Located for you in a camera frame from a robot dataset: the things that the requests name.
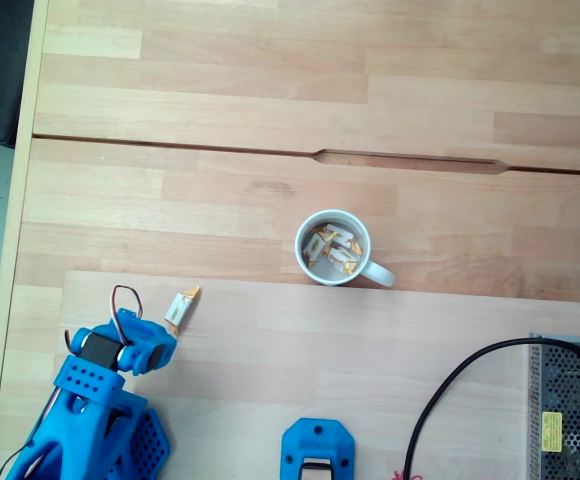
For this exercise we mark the white mug with black lettering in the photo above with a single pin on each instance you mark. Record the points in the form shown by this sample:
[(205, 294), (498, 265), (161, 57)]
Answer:
[(306, 270)]

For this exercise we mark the pale wooden board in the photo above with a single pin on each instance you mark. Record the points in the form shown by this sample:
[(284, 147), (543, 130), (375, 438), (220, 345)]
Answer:
[(320, 360)]

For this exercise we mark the perforated metal power supply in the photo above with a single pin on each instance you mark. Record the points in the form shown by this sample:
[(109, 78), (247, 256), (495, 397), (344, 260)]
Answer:
[(575, 410)]

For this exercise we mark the white and orange sweet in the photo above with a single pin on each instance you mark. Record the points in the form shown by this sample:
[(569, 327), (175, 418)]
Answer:
[(180, 309), (341, 259), (314, 248), (341, 234)]

